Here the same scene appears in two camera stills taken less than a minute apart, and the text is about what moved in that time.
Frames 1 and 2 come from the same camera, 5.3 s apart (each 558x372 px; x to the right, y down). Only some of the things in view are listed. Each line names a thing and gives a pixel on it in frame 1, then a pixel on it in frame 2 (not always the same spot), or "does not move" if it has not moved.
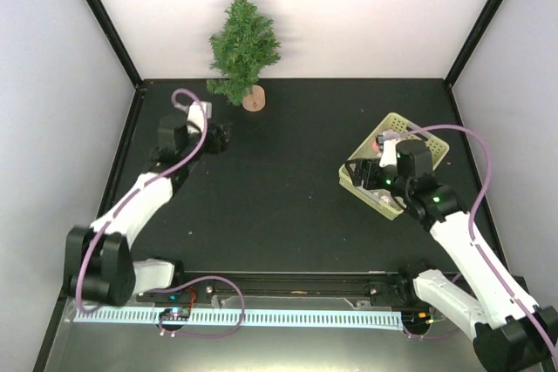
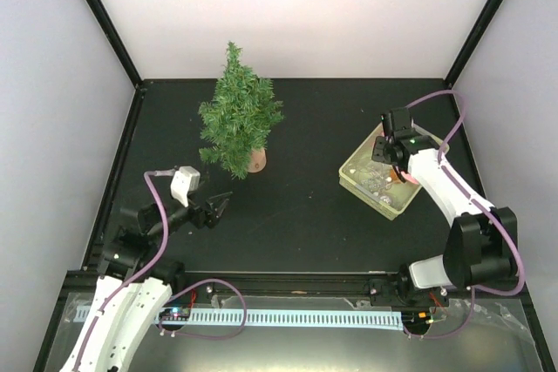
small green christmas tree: x=242 y=45 -> x=236 y=118
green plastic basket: x=393 y=125 does not move
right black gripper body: x=371 y=181 -> x=380 y=154
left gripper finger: x=227 y=130 -> x=209 y=200
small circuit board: x=175 y=314 does not move
